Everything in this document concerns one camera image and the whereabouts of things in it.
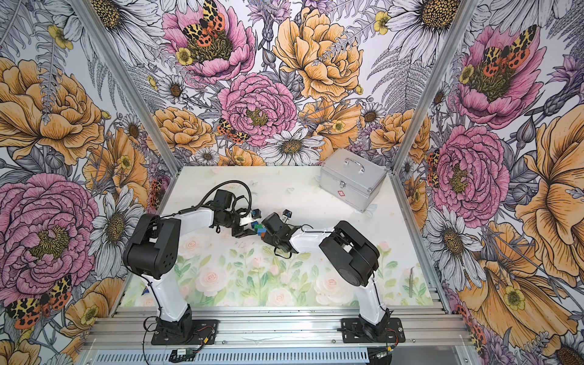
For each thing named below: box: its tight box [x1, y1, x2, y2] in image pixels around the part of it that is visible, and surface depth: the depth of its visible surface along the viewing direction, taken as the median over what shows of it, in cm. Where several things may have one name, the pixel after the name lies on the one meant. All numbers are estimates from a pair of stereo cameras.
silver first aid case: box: [319, 148, 388, 213], surface depth 104 cm
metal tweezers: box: [409, 266, 415, 299], surface depth 87 cm
